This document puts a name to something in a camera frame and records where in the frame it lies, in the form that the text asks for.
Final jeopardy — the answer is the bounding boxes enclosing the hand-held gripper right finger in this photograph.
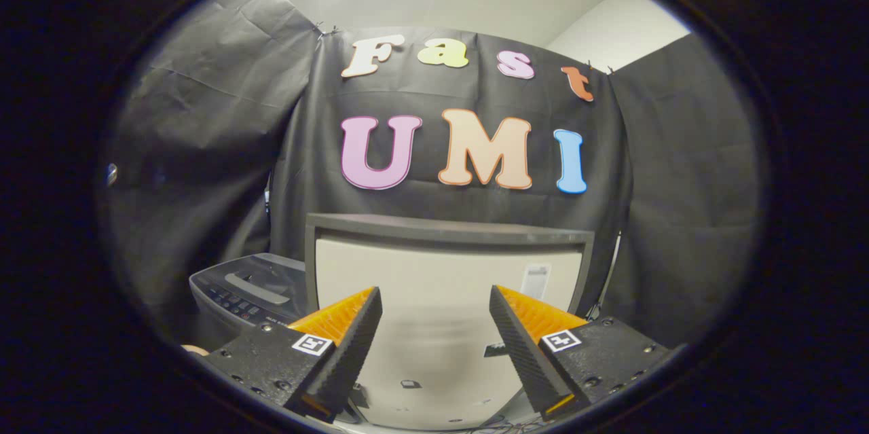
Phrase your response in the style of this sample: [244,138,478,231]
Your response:
[489,285,673,421]

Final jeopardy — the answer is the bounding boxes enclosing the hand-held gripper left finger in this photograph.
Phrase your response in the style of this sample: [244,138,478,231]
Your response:
[202,287,382,424]

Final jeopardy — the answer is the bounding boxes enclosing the grey washing machine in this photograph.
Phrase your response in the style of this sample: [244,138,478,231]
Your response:
[189,253,310,353]

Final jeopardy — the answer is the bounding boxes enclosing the beige cabinet with dark top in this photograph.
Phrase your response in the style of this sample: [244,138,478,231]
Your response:
[303,212,595,431]

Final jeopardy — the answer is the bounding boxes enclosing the black backdrop cloth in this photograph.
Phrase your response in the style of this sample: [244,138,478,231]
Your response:
[98,0,766,353]

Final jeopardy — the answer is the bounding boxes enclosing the tangled floor cables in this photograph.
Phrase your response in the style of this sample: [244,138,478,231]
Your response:
[465,415,547,434]

